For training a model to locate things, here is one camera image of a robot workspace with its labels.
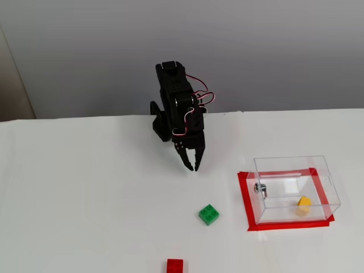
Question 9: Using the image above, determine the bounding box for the red white gripper servo cable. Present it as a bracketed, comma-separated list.
[172, 107, 196, 138]

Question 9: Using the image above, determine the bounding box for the red lego brick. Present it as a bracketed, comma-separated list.
[167, 258, 185, 273]

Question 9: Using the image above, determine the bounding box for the green lego brick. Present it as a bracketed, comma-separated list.
[198, 204, 221, 228]

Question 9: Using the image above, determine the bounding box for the red tape square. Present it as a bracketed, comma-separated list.
[237, 168, 336, 233]

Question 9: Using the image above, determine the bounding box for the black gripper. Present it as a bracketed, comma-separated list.
[171, 106, 206, 172]

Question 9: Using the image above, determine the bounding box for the silver lock cylinder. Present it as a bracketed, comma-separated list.
[253, 183, 270, 198]

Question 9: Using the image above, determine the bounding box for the transparent plastic box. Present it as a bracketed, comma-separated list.
[246, 155, 342, 226]

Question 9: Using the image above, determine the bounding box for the black table clamp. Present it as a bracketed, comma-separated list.
[150, 101, 173, 143]

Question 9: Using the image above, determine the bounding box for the red white looped arm cable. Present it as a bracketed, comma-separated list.
[184, 74, 216, 106]

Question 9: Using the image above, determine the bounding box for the yellow lego brick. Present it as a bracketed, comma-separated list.
[293, 195, 313, 217]

